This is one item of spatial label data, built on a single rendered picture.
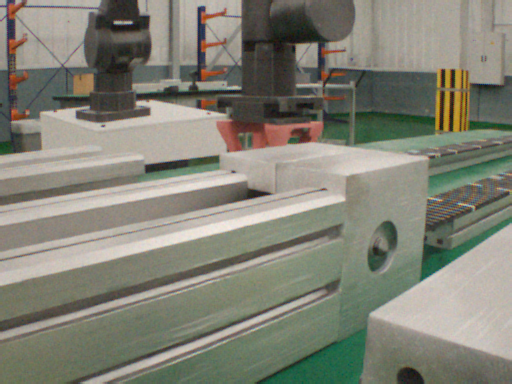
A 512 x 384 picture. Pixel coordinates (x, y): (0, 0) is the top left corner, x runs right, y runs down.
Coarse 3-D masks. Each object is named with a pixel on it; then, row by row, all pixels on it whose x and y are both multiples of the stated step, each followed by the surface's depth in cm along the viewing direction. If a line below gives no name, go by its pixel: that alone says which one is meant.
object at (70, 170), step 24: (0, 168) 39; (24, 168) 35; (48, 168) 35; (72, 168) 36; (96, 168) 38; (120, 168) 39; (0, 192) 33; (24, 192) 34; (48, 192) 36; (72, 192) 38
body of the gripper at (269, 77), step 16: (256, 48) 52; (272, 48) 51; (288, 48) 52; (256, 64) 52; (272, 64) 52; (288, 64) 52; (256, 80) 52; (272, 80) 52; (288, 80) 53; (224, 96) 55; (240, 96) 54; (256, 96) 52; (272, 96) 52; (288, 96) 53; (304, 96) 54; (320, 96) 54
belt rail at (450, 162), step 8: (504, 144) 100; (472, 152) 89; (480, 152) 91; (488, 152) 96; (496, 152) 98; (504, 152) 101; (432, 160) 78; (440, 160) 80; (448, 160) 83; (456, 160) 86; (464, 160) 87; (472, 160) 89; (480, 160) 92; (488, 160) 95; (432, 168) 79; (440, 168) 81; (448, 168) 83; (456, 168) 85
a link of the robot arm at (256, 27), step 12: (252, 0) 51; (264, 0) 50; (252, 12) 51; (264, 12) 51; (252, 24) 51; (264, 24) 51; (252, 36) 52; (264, 36) 51; (276, 36) 51; (276, 48) 52
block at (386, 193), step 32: (224, 160) 33; (256, 160) 31; (288, 160) 31; (320, 160) 31; (352, 160) 31; (384, 160) 31; (416, 160) 31; (256, 192) 33; (352, 192) 27; (384, 192) 29; (416, 192) 32; (352, 224) 28; (384, 224) 30; (416, 224) 33; (352, 256) 28; (384, 256) 31; (416, 256) 33; (352, 288) 29; (384, 288) 31; (352, 320) 29
